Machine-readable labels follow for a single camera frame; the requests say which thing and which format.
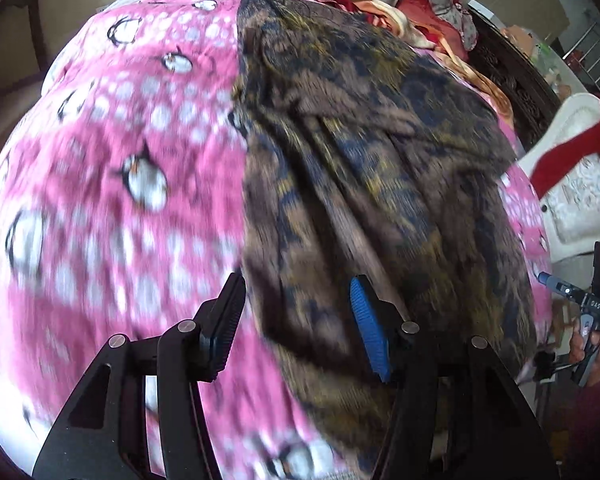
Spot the pink penguin blanket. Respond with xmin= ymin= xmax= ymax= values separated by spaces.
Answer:
xmin=0 ymin=0 xmax=556 ymax=480

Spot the metal rack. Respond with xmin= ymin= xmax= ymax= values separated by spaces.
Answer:
xmin=560 ymin=7 xmax=600 ymax=101

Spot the person's right hand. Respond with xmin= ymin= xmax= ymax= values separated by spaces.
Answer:
xmin=569 ymin=327 xmax=600 ymax=388

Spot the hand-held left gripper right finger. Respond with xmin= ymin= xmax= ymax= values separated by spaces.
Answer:
xmin=349 ymin=275 xmax=561 ymax=480

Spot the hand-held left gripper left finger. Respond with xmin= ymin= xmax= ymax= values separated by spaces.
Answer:
xmin=31 ymin=272 xmax=247 ymax=480

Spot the brown blue patterned garment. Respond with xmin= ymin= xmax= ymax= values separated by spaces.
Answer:
xmin=230 ymin=0 xmax=538 ymax=476

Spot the white armchair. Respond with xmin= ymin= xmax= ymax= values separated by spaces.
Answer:
xmin=520 ymin=92 xmax=600 ymax=261

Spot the clutter of small packets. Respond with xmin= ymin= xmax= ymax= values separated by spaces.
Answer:
xmin=500 ymin=22 xmax=571 ymax=91

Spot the red cloth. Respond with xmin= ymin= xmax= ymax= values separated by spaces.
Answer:
xmin=530 ymin=95 xmax=600 ymax=198

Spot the dark carved wooden headboard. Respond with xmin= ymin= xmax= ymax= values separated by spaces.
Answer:
xmin=467 ymin=2 xmax=563 ymax=153

